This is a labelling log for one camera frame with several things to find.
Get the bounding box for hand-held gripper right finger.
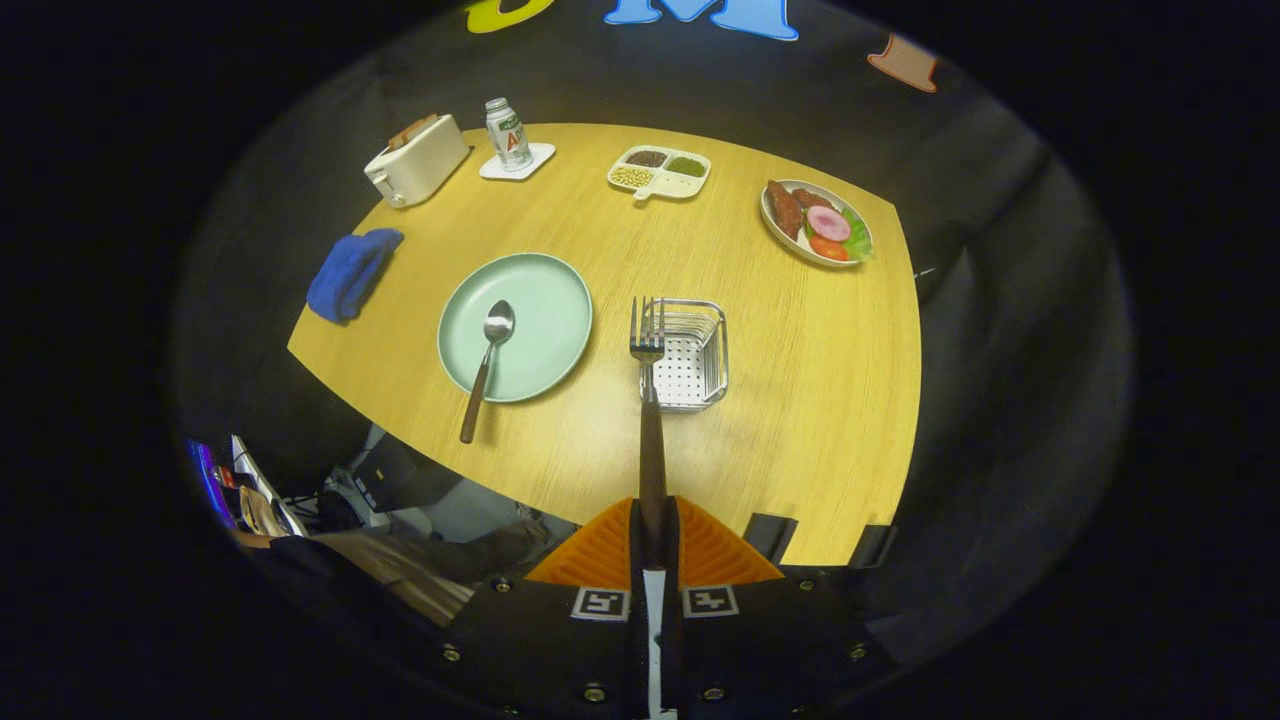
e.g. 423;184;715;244
662;496;901;720

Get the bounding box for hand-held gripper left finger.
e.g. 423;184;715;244
438;496;651;720

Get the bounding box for wooden handle fork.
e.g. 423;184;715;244
628;296;669;571

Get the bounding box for wooden handle spoon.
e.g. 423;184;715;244
459;299;516;445

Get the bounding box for person's leg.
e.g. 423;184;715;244
310;520;551;626

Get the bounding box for dark box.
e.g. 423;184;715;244
350;435;461;516

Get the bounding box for light green plate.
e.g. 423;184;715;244
437;252;594;404

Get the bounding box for laptop screen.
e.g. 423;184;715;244
185;437;241;531

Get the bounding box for green lettuce leaf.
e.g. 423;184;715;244
840;207;875;263

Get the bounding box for blue folded towel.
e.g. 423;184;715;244
305;228;405;325

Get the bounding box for large brown sausage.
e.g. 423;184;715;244
767;180;804;241

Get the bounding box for white food plate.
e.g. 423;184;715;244
760;179;875;269

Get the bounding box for white divided dish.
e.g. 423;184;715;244
607;145;712;202

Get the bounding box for white square coaster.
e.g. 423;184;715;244
479;142;557;182

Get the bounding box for white toaster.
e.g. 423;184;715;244
363;113;472;209

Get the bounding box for clear water bottle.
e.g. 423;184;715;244
485;97;533;173

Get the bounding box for brown toast slices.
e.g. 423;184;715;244
388;113;439;151

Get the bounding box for metal wire basket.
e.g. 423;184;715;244
645;298;730;413

